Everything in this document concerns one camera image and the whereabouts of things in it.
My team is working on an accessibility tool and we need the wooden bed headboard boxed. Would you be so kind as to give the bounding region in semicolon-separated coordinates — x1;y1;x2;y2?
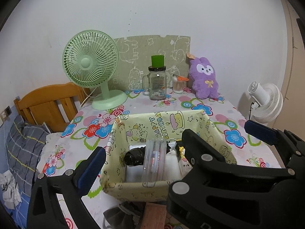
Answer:
14;82;89;132

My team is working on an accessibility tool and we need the grey plaid pillow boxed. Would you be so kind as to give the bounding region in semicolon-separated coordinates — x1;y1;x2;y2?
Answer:
6;115;49;196

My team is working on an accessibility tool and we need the white standing fan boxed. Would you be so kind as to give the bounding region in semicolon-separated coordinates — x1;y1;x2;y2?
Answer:
248;82;283;124

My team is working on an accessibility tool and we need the cardboard panel with cartoon drawings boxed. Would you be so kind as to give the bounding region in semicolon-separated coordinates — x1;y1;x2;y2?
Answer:
109;34;191;92

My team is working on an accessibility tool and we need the black plastic bag bundle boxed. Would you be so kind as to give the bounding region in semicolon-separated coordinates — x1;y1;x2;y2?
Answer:
124;147;145;166

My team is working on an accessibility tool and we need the yellow cartoon fabric storage box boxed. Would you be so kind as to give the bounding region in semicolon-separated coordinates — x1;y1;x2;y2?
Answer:
100;109;237;202

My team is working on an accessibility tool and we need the clear plastic packet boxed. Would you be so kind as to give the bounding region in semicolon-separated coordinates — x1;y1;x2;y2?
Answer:
142;139;166;182

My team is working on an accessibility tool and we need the crumpled white cloth on bed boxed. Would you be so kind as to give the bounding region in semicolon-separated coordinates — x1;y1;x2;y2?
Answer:
1;170;22;210

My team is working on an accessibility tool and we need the grey drawstring pouch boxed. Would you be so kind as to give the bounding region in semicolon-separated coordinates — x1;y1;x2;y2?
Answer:
102;201;146;228

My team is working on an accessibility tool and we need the cotton swab jar orange lid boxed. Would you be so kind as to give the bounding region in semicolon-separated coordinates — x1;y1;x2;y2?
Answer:
172;74;189;94

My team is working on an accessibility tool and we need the floral tablecloth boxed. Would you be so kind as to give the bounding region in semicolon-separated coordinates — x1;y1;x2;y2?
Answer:
37;89;280;224

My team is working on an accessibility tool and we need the pink paper packet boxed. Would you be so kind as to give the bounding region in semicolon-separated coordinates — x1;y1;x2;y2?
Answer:
140;203;167;229

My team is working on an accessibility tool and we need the wall power socket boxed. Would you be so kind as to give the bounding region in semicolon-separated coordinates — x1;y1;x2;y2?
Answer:
1;106;12;122

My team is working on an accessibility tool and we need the green desk fan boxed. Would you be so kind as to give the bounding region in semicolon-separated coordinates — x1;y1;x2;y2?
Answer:
62;30;127;110

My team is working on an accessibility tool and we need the purple plush bunny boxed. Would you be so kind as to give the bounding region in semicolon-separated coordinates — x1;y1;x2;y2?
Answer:
186;53;219;99

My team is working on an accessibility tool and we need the small cartoon tissue pack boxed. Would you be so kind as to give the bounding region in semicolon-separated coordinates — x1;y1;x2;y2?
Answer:
178;146;192;177

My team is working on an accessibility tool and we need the glass jar with green lid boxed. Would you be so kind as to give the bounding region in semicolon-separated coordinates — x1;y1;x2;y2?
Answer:
142;55;167;100

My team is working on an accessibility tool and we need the white tissue pack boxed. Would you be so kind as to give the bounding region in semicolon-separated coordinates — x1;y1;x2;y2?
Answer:
163;139;182;181

